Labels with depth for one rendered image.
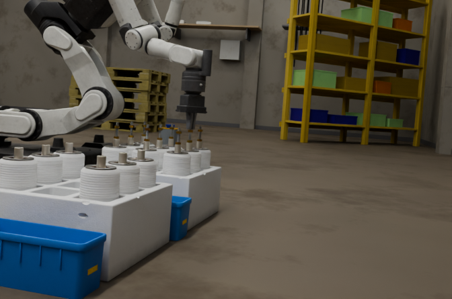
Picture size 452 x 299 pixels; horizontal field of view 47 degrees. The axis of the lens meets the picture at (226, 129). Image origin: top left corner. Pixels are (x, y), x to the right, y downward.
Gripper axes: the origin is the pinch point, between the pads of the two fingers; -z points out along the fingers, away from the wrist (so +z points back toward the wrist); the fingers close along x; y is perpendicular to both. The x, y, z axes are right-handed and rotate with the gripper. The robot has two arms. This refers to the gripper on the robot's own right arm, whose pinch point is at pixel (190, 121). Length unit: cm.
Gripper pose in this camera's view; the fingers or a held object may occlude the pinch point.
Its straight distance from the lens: 189.8
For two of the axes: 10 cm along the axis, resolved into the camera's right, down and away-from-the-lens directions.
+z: 0.7, -10.0, -0.5
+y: 6.6, 0.8, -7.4
